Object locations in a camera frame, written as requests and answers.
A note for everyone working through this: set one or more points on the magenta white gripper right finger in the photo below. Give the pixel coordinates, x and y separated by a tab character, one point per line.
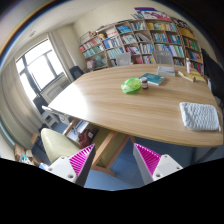
153	166

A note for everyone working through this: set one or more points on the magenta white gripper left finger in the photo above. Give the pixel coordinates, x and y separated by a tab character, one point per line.
76	167

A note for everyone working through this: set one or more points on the white knitted towel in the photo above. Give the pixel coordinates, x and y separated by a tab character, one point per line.
199	117

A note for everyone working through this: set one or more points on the light green chair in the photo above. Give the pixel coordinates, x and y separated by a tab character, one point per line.
57	144

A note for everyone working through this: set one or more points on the dark red bag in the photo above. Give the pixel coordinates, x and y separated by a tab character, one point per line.
85	138

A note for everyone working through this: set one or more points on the cardboard box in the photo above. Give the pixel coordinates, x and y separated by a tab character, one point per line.
19	153

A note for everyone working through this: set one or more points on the beige curtain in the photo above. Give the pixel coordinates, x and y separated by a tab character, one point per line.
24	117

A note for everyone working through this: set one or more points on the white radiator unit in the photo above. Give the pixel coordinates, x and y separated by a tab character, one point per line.
54	89

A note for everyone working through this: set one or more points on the teal book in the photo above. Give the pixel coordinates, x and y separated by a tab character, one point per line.
152	78

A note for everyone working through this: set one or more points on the black office chair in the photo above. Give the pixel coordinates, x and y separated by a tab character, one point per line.
76	72

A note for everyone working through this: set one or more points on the stack of white papers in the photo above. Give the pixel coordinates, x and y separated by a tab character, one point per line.
166	70

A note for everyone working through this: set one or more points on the yellow folder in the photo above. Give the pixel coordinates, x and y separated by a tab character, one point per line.
193	76

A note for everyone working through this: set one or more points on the white plastic bottle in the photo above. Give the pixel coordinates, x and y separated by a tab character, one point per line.
188	65

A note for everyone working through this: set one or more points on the grey chair behind table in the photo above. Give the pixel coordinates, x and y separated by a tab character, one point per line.
123	59

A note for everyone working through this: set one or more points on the wooden bookshelf with books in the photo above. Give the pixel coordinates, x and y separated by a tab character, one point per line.
141	37

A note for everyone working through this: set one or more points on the wooden table leg frame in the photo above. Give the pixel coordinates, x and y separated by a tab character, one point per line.
108	145

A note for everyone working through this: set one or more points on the window with dark frame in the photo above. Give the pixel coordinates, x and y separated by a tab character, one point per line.
38	68

